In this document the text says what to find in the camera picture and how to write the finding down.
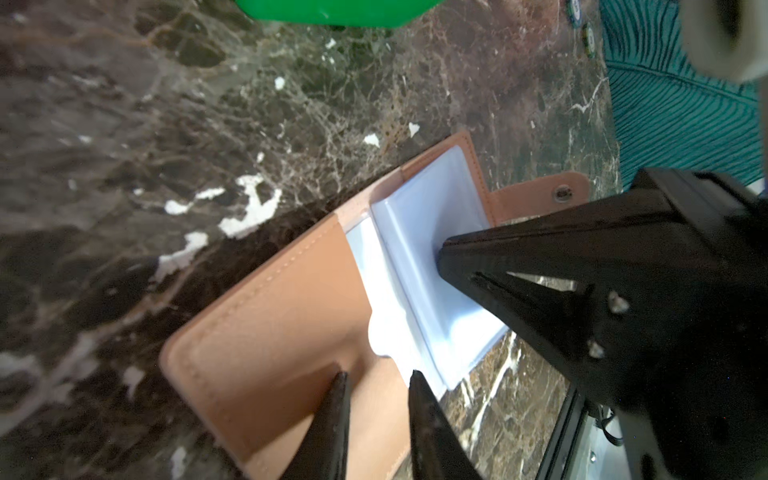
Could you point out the green plastic tray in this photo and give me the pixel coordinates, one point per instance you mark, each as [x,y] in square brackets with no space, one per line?
[347,13]

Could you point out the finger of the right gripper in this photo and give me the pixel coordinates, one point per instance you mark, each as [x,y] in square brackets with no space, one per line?
[572,284]

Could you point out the tan leather card holder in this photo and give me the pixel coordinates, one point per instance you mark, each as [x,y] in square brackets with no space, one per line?
[360,293]

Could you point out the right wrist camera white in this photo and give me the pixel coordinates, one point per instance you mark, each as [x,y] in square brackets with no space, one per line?
[727,41]

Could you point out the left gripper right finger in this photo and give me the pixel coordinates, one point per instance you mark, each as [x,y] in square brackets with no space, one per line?
[436,452]

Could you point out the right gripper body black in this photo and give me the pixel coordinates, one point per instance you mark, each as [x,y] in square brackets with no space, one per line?
[678,327]

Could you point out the round sticker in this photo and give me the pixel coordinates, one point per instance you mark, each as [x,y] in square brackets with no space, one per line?
[589,40]
[574,12]

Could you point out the round sticker far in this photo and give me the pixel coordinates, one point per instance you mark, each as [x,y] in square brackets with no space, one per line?
[574,12]

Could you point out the round sticker near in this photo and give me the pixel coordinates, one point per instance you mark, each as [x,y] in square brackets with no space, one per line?
[589,40]

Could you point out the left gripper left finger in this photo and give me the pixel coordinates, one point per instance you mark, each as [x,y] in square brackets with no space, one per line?
[323,452]

